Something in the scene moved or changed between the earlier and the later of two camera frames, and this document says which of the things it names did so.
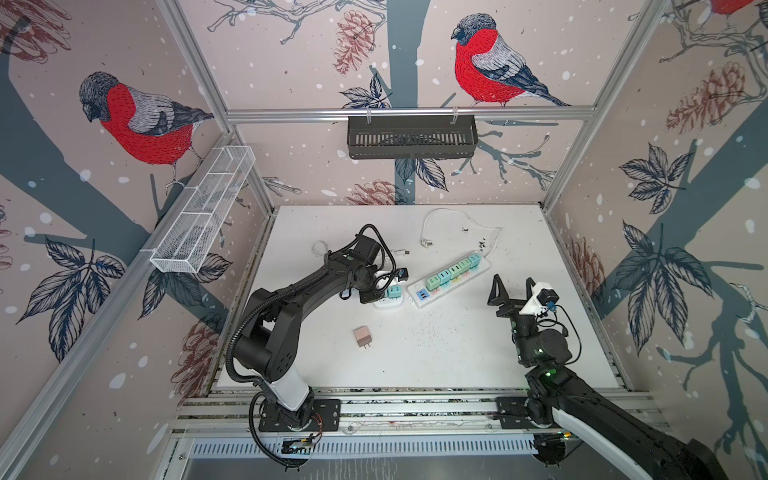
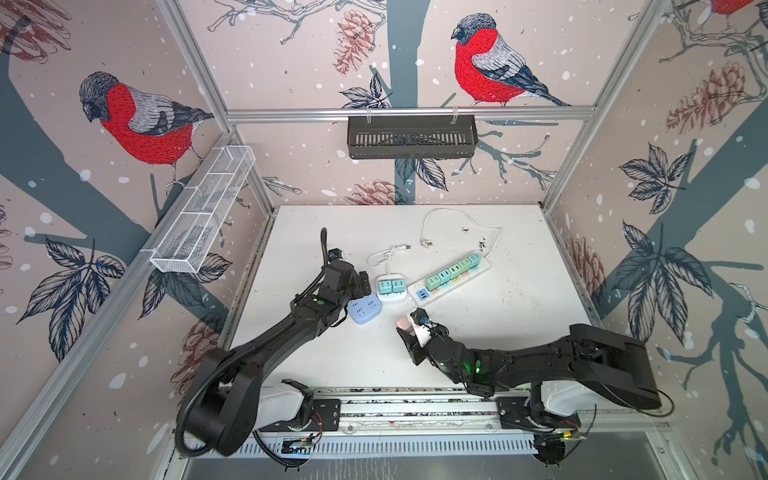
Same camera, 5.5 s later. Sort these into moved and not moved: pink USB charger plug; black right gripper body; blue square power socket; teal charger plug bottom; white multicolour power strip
Moved: blue square power socket; black right gripper body; pink USB charger plug
Not moved: teal charger plug bottom; white multicolour power strip
